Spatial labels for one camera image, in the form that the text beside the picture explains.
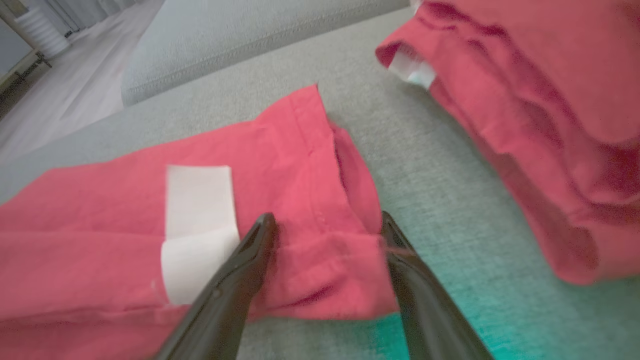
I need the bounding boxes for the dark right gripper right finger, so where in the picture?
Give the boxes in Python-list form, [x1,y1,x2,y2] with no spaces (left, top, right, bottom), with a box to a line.
[380,210,496,360]

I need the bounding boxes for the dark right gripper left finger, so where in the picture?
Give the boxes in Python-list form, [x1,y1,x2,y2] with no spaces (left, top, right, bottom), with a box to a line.
[152,212,277,360]

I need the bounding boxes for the red jersey white sleeves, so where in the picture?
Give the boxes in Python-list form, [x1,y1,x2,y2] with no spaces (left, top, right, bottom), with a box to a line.
[0,84,401,360]

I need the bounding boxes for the red Bulls shorts white stripe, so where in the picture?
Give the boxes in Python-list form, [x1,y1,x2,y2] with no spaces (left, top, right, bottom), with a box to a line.
[375,0,640,286]

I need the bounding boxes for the grey sofa seat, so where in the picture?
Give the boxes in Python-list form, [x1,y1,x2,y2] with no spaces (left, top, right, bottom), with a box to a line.
[0,7,640,360]

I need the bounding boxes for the grey sofa backrest cushion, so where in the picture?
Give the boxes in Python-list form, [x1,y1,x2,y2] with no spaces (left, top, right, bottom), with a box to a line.
[121,0,411,107]

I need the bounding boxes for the white ribbed cylinder appliance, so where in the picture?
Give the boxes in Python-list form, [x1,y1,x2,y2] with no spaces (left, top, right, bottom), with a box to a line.
[14,6,71,58]

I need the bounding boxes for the dark low frame furniture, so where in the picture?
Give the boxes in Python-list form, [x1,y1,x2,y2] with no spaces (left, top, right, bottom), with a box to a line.
[0,50,53,118]

